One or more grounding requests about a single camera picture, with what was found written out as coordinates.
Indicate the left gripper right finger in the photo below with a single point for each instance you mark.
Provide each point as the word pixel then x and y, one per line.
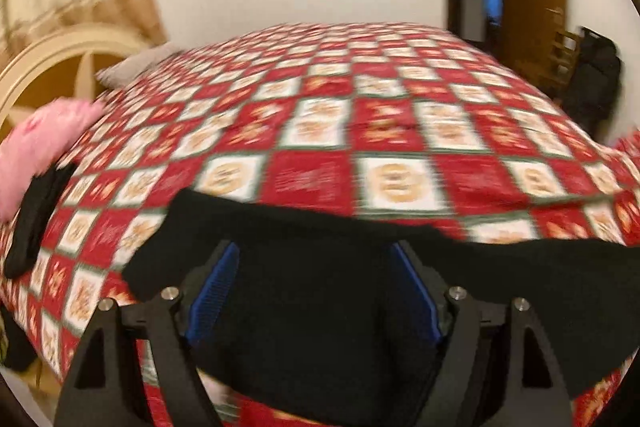
pixel 494 364

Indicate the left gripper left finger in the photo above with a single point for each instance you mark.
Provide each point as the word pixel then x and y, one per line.
pixel 104 385

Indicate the black pants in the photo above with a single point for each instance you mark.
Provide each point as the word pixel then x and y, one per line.
pixel 314 325

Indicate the folded black garment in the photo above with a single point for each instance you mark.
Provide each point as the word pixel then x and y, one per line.
pixel 37 207

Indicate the pink pillow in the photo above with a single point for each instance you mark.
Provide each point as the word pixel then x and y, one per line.
pixel 34 145

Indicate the red patchwork bedspread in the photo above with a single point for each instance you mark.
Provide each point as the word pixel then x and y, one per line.
pixel 383 121

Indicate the black folded bag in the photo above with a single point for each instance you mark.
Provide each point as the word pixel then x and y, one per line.
pixel 591 95

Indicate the striped grey pillow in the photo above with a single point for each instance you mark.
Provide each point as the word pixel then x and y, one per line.
pixel 121 74

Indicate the cream wooden headboard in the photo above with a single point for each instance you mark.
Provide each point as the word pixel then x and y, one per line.
pixel 62 64

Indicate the wooden chair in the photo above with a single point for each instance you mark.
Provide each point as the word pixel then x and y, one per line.
pixel 552 73

